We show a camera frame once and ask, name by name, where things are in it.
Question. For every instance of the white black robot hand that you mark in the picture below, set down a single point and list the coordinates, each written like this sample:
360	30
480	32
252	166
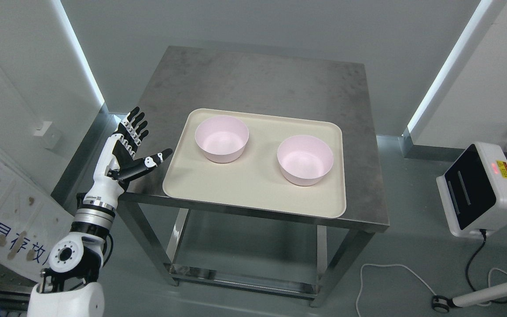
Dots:
117	165

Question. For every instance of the pink bowl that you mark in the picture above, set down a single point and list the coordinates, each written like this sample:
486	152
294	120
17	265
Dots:
304	160
222	139

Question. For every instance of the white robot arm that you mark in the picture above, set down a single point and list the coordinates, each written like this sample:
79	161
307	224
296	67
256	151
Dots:
69	286

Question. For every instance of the metal shelf rack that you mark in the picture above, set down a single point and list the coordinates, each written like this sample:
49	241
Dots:
14	293

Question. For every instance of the white signboard with blue text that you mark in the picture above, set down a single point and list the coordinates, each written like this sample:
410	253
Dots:
30	225

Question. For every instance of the beige plastic tray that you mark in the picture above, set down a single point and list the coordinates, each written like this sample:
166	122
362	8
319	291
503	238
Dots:
254	180

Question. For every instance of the stainless steel table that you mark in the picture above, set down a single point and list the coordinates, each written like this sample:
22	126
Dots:
187	79

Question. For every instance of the white stand leg with caster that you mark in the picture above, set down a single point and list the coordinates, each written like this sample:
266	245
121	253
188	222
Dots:
443	305

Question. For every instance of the white black box device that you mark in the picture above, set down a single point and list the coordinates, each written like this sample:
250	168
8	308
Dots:
473	191

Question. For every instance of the white wall switch box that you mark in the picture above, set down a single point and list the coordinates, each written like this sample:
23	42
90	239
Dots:
48	135

